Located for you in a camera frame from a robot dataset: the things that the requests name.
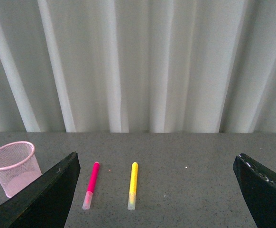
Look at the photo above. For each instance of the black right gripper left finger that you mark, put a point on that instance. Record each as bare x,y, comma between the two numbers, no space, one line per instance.
46,202

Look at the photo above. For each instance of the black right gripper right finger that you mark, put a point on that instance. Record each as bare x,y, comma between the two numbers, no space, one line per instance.
258,187

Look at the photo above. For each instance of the pink highlighter pen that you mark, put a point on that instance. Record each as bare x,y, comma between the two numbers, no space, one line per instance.
91,186

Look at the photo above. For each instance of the pink mesh pen cup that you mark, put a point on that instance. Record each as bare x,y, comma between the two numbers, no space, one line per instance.
18,167

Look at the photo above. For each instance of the yellow highlighter pen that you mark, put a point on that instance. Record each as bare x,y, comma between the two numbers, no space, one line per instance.
133,186

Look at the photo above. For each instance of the white pleated curtain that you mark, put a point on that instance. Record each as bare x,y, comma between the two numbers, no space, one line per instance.
122,66

